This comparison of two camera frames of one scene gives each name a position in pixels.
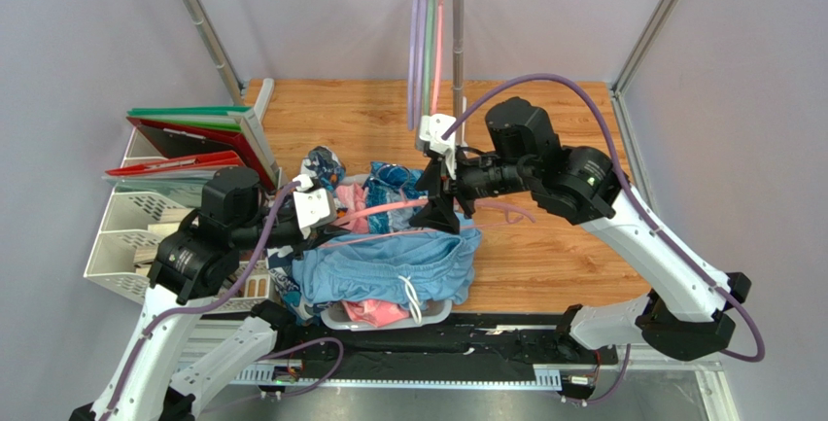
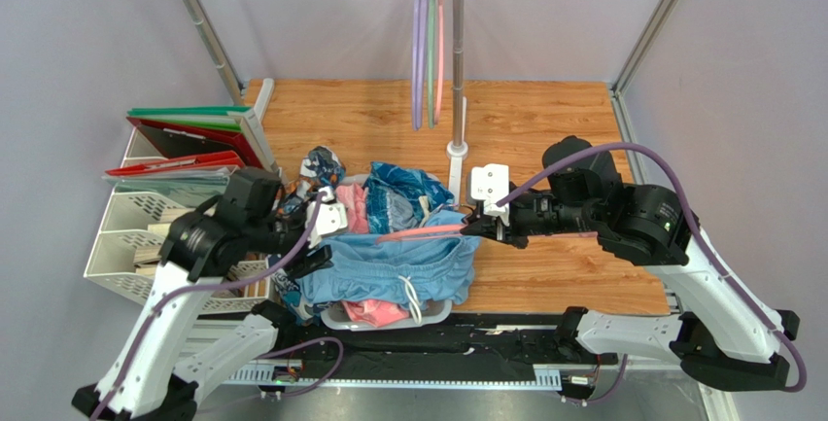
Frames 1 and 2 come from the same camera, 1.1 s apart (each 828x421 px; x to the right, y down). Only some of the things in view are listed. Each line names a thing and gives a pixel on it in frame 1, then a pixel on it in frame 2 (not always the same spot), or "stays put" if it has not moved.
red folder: (192, 148) stays put
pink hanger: (409, 205) → (460, 228)
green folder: (211, 116) stays put
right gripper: (449, 186) → (496, 228)
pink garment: (353, 196) stays put
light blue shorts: (418, 267) stays put
